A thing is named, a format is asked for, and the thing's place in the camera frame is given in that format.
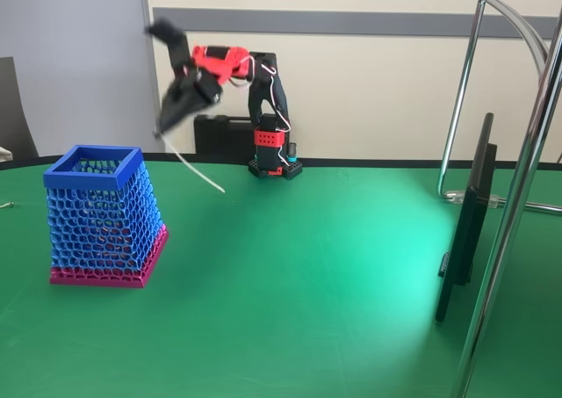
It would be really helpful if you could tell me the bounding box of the thin white stick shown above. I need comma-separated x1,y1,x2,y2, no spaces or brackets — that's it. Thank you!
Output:
152,129,227,194

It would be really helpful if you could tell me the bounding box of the blue and pink mesh basket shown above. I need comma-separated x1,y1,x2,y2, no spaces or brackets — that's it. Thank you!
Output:
42,145,170,290

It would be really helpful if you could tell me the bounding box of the black plastic tool case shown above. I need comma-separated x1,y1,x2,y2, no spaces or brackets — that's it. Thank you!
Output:
193,113,258,156

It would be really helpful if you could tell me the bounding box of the green table cover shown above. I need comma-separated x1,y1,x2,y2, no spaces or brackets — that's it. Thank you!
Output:
0,151,562,398

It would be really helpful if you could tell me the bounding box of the black LED light panel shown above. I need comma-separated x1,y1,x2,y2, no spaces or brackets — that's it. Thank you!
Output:
434,112,500,324

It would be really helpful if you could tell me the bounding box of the clear plastic clip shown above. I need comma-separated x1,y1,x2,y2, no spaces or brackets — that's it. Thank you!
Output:
444,189,507,208

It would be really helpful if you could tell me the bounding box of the chrome tube stand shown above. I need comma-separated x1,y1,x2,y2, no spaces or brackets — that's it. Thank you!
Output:
436,0,562,398

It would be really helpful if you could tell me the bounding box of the white red servo cable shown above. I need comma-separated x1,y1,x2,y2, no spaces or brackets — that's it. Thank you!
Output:
259,61,294,134
227,56,256,88

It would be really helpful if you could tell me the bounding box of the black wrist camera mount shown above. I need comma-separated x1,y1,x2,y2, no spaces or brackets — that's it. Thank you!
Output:
145,18,195,77

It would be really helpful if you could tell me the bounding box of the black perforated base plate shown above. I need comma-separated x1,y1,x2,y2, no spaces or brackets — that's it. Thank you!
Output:
248,156,305,180

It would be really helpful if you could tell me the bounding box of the grey wall rail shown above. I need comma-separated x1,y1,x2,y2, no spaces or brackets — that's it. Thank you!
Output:
152,6,562,40

